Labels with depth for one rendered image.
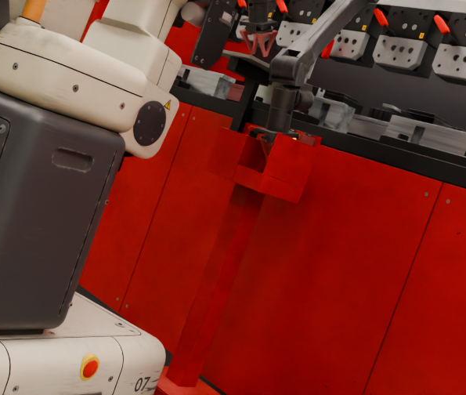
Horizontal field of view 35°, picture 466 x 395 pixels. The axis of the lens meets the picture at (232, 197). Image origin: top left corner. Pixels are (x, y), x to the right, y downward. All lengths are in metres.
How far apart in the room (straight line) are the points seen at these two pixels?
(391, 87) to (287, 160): 1.01
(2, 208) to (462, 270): 0.98
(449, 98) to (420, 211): 0.90
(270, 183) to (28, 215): 0.71
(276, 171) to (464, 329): 0.56
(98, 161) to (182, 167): 1.05
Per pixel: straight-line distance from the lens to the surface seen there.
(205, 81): 2.59
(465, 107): 2.56
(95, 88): 1.29
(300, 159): 1.84
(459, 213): 1.72
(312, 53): 1.83
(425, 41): 2.05
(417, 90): 2.68
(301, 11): 2.37
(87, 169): 1.33
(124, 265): 2.50
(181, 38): 3.09
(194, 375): 1.96
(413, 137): 1.98
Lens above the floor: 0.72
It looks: 3 degrees down
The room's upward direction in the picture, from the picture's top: 20 degrees clockwise
